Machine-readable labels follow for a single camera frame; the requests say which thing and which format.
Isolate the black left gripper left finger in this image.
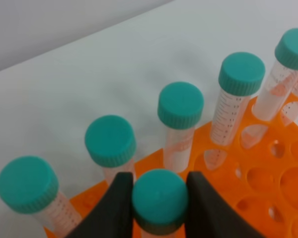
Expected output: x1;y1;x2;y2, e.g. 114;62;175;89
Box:
67;172;134;238

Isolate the teal-capped test tube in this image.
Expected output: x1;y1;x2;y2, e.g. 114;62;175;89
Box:
132;169;189;238

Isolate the back row tube far left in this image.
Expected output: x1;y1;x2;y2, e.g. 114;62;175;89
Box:
0;156;82;238

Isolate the orange test tube rack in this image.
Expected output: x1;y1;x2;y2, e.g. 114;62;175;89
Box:
71;95;298;238

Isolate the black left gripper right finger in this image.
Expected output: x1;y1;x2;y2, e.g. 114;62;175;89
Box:
185;172;263;238

